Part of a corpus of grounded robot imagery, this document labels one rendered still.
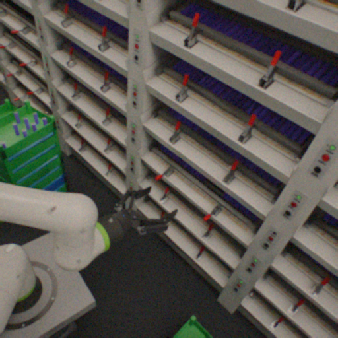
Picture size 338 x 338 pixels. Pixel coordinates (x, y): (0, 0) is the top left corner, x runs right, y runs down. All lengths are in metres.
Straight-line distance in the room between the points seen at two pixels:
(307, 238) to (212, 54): 0.63
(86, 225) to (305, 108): 0.60
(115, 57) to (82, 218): 0.74
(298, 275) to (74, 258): 0.76
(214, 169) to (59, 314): 0.76
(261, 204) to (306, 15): 0.58
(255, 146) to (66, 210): 0.57
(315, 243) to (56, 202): 0.76
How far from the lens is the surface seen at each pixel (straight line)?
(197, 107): 1.05
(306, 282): 1.21
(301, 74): 0.87
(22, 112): 1.74
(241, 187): 1.09
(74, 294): 1.27
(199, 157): 1.14
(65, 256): 0.84
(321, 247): 1.06
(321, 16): 0.78
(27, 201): 0.78
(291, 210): 0.98
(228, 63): 0.92
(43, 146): 1.63
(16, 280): 1.08
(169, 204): 1.46
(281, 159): 0.95
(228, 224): 1.22
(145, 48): 1.10
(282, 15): 0.79
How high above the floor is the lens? 1.50
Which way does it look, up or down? 46 degrees down
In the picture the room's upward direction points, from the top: 9 degrees clockwise
